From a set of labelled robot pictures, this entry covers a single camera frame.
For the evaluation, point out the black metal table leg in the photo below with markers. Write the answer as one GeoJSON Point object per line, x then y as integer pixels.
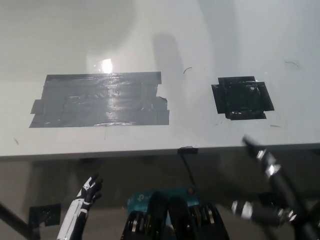
{"type": "Point", "coordinates": [15, 220]}

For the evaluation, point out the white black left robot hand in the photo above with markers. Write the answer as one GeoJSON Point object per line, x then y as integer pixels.
{"type": "Point", "coordinates": [75, 212]}

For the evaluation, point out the black tape square patch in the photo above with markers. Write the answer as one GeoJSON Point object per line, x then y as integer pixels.
{"type": "Point", "coordinates": [242, 98]}

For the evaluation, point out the small black tape strip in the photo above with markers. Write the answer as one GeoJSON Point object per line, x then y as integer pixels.
{"type": "Point", "coordinates": [187, 150]}

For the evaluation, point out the grey duct tape patch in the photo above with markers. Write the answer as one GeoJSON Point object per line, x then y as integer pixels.
{"type": "Point", "coordinates": [100, 102]}

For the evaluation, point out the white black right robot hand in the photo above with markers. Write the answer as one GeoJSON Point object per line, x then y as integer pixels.
{"type": "Point", "coordinates": [280, 190]}

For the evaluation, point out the black floor tape patch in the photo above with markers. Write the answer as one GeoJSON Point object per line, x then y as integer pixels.
{"type": "Point", "coordinates": [45, 215]}

